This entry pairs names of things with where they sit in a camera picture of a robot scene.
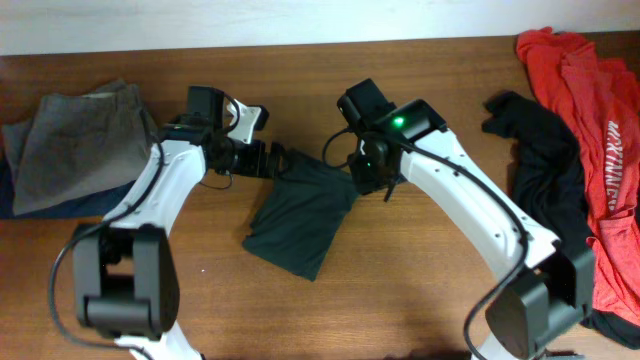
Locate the red t-shirt white letters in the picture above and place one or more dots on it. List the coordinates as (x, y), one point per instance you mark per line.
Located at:
(598, 99)

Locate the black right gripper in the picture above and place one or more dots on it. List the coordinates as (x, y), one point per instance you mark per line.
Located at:
(363, 178)

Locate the black garment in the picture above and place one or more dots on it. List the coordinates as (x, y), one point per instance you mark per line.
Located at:
(549, 182)

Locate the dark green t-shirt white letters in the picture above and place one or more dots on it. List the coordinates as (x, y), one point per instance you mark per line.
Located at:
(296, 225)

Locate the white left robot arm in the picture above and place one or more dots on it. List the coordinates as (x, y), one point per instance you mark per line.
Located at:
(125, 282)

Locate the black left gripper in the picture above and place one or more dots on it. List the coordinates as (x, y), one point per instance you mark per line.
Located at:
(255, 162)

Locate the grey folded trousers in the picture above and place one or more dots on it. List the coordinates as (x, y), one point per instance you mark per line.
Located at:
(76, 146)

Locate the navy folded garment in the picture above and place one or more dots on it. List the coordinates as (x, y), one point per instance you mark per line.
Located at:
(95, 204)

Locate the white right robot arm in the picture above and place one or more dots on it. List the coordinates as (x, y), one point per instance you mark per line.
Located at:
(543, 287)

